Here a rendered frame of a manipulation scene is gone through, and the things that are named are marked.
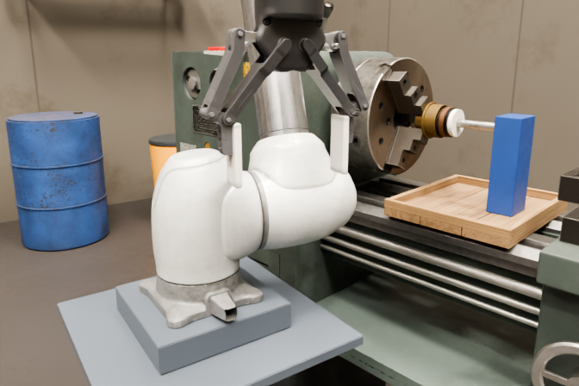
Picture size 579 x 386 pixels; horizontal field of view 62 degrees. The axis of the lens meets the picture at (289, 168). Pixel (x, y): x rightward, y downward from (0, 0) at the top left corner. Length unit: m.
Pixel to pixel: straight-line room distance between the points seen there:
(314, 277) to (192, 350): 0.64
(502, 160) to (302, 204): 0.51
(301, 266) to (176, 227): 0.60
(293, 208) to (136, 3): 3.61
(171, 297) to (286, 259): 0.53
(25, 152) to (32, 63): 0.96
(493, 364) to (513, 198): 0.39
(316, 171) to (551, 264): 0.43
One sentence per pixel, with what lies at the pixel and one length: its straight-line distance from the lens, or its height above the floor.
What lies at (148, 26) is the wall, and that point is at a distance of 4.37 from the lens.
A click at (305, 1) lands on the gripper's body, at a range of 0.52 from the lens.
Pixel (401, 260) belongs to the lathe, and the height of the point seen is 0.75.
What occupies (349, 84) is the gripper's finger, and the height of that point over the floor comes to 1.21.
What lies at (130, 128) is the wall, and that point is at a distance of 4.34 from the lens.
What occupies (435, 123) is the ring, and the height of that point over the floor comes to 1.08.
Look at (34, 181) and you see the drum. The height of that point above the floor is 0.47.
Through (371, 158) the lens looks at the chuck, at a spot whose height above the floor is 0.99.
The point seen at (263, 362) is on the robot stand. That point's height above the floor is 0.75.
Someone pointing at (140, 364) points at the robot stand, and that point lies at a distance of 0.89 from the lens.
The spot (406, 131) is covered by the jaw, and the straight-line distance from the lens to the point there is 1.30.
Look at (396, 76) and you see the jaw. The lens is 1.26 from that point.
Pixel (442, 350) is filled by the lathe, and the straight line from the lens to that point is 1.32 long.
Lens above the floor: 1.24
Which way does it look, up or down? 13 degrees down
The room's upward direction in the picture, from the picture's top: straight up
